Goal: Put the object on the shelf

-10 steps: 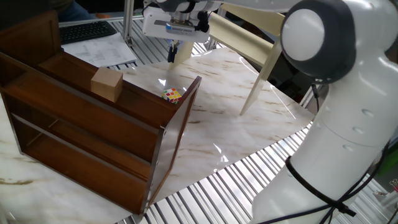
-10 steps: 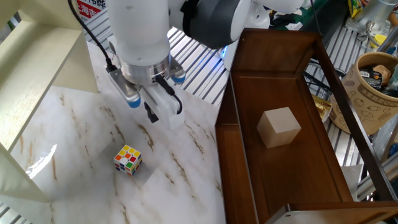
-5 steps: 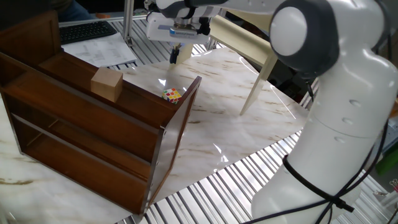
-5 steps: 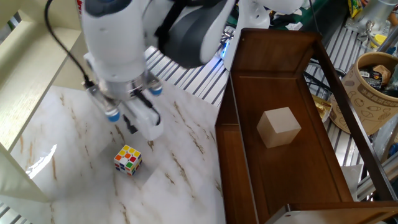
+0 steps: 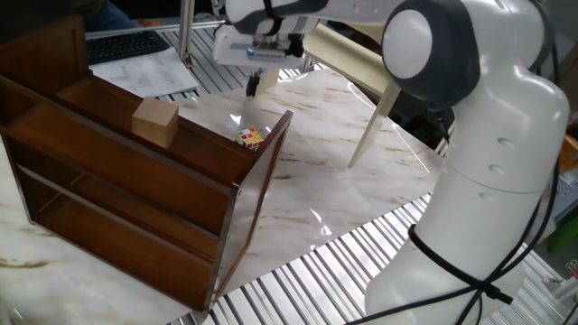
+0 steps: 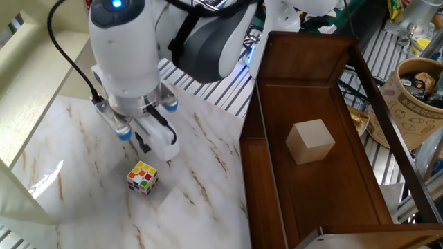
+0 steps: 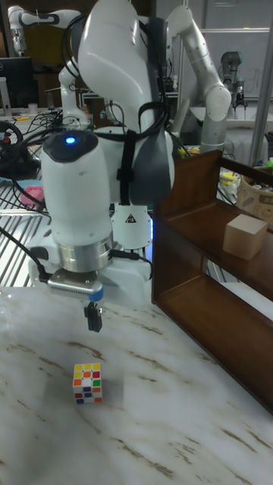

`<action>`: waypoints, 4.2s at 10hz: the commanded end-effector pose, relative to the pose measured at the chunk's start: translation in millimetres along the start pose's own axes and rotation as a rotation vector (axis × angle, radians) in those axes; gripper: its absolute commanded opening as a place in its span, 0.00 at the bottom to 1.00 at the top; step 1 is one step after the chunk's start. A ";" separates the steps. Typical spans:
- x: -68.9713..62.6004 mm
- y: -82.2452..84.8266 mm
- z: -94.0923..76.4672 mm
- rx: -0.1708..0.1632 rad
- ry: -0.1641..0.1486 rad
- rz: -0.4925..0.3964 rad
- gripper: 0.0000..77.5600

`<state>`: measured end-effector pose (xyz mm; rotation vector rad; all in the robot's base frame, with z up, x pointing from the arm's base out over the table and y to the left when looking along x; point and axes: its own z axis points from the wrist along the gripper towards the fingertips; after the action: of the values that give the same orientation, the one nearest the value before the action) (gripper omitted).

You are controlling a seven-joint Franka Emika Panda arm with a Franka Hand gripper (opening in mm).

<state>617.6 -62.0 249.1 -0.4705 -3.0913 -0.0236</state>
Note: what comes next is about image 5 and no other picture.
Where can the blue clothed person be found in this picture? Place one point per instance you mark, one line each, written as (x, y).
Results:
(108, 15)

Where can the aluminium frame post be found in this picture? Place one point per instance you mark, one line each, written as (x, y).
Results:
(186, 27)

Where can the marble pattern table sheet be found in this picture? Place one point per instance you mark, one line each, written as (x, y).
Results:
(338, 180)

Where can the small orange object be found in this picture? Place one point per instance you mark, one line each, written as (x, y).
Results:
(149, 22)

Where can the printed paper sheet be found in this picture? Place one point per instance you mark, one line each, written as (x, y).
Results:
(144, 74)

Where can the multicolour Rubik's cube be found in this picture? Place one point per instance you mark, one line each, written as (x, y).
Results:
(249, 138)

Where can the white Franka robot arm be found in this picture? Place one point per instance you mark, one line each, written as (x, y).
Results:
(474, 225)

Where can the brown wooden shelf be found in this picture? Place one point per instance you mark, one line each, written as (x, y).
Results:
(113, 180)

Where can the cream white shelf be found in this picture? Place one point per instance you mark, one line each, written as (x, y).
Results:
(384, 104)

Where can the black keyboard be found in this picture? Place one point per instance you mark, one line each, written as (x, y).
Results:
(122, 45)

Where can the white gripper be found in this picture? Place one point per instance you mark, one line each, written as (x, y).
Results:
(230, 47)

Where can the light wooden block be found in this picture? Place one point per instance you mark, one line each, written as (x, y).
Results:
(153, 122)

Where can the green plastic bin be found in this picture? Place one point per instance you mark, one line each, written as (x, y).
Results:
(564, 234)

